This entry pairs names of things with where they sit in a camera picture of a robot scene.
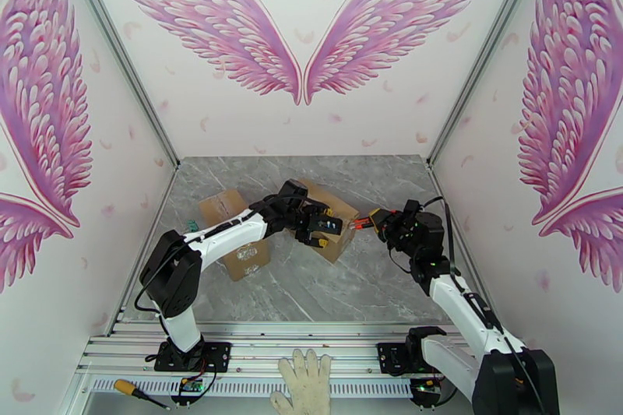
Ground cardboard box with plush dog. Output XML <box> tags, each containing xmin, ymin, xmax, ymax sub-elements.
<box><xmin>287</xmin><ymin>178</ymin><xmax>361</xmax><ymax>264</ymax></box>

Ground taped brown cardboard box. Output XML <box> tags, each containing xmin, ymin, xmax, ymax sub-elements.
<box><xmin>198</xmin><ymin>188</ymin><xmax>272</xmax><ymax>282</ymax></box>

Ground white knitted work glove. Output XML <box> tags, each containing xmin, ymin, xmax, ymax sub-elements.
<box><xmin>269</xmin><ymin>349</ymin><xmax>333</xmax><ymax>415</ymax></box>

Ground green circuit board on plate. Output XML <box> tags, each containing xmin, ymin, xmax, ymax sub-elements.
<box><xmin>171</xmin><ymin>375</ymin><xmax>211</xmax><ymax>407</ymax></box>
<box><xmin>408</xmin><ymin>375</ymin><xmax>456</xmax><ymax>409</ymax></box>

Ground aluminium rail frame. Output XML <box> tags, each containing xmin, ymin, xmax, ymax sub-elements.
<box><xmin>75</xmin><ymin>320</ymin><xmax>537</xmax><ymax>398</ymax></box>

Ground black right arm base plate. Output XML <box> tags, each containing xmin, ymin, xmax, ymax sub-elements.
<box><xmin>377</xmin><ymin>342</ymin><xmax>415</xmax><ymax>376</ymax></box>

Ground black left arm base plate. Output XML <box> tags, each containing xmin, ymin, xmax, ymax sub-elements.
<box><xmin>153</xmin><ymin>341</ymin><xmax>232</xmax><ymax>373</ymax></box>

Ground white perforated cable tray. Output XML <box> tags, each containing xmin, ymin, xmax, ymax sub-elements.
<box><xmin>90</xmin><ymin>378</ymin><xmax>415</xmax><ymax>396</ymax></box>

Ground aluminium corner post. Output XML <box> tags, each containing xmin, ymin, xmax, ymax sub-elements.
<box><xmin>53</xmin><ymin>0</ymin><xmax>181</xmax><ymax>170</ymax></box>
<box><xmin>427</xmin><ymin>0</ymin><xmax>557</xmax><ymax>170</ymax></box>

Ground yellow handled screwdriver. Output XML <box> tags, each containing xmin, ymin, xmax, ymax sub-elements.
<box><xmin>114</xmin><ymin>379</ymin><xmax>172</xmax><ymax>411</ymax></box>

